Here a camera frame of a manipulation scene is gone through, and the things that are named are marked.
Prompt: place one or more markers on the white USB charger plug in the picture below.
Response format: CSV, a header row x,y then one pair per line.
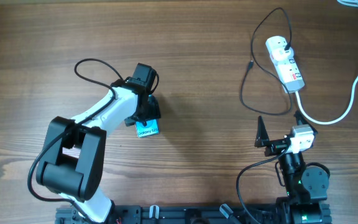
x,y
278,55

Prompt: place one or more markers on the Galaxy smartphone teal screen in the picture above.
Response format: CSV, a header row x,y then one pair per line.
x,y
148,129

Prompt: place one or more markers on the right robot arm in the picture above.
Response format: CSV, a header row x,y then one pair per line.
x,y
306,184

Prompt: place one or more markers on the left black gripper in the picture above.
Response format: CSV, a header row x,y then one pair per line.
x,y
154,112

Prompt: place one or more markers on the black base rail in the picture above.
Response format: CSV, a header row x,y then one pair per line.
x,y
261,213

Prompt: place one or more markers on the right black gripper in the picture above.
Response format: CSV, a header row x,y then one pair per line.
x,y
263,140

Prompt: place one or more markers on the white power strip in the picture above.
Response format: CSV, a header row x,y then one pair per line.
x,y
288,71

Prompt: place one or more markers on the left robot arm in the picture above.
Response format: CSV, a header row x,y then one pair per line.
x,y
71,161

